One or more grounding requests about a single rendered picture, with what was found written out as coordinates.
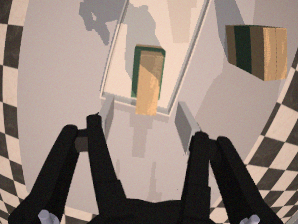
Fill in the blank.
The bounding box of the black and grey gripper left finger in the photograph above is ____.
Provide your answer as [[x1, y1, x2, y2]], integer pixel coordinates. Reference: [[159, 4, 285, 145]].
[[8, 95, 138, 224]]

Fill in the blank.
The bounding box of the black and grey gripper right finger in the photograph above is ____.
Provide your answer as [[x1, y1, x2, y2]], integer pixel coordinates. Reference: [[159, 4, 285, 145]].
[[174, 101, 284, 224]]

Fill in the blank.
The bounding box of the cream shallow tray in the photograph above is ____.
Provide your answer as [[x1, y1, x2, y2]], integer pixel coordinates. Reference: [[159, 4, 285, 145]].
[[99, 0, 211, 117]]

